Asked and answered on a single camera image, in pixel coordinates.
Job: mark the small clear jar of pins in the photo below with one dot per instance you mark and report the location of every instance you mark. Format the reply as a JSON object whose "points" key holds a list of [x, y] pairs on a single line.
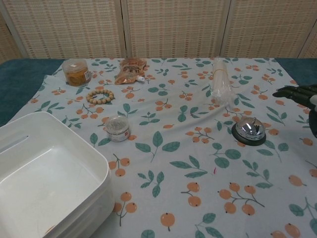
{"points": [[117, 129]]}

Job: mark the white plastic storage bin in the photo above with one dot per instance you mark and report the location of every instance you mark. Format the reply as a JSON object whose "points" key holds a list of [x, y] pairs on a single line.
{"points": [[47, 173]]}

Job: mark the clear bag of white straws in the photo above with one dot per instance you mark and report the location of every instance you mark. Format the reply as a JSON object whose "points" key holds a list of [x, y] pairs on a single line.
{"points": [[221, 81]]}

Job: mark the clear tub of rubber bands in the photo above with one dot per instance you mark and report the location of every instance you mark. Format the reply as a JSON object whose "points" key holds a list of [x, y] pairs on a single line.
{"points": [[76, 72]]}

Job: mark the silver call bell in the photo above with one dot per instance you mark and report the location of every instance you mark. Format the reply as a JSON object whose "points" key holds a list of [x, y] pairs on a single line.
{"points": [[249, 130]]}

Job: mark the woven folding screen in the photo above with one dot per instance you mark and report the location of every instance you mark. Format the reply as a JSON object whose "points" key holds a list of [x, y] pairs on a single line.
{"points": [[158, 28]]}

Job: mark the floral orange fruit tablecloth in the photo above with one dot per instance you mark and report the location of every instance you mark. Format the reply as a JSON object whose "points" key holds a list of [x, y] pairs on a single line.
{"points": [[188, 148]]}

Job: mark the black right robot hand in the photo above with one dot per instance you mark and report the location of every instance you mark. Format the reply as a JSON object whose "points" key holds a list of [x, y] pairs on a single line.
{"points": [[299, 92]]}

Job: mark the orange spouted snack pouch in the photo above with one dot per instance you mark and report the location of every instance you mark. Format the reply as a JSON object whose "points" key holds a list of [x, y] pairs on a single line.
{"points": [[130, 70]]}

